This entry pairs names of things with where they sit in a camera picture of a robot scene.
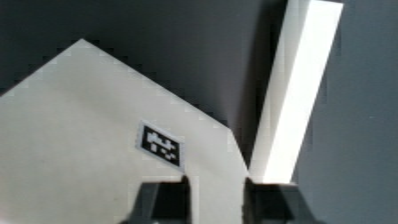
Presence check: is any white cabinet top block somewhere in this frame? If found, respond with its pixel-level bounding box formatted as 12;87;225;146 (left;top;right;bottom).
0;41;246;224

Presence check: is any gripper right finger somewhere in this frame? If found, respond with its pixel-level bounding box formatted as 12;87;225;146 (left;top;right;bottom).
243;179;310;224

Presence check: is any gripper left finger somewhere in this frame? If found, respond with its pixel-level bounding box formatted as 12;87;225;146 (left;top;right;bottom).
122;176;191;224

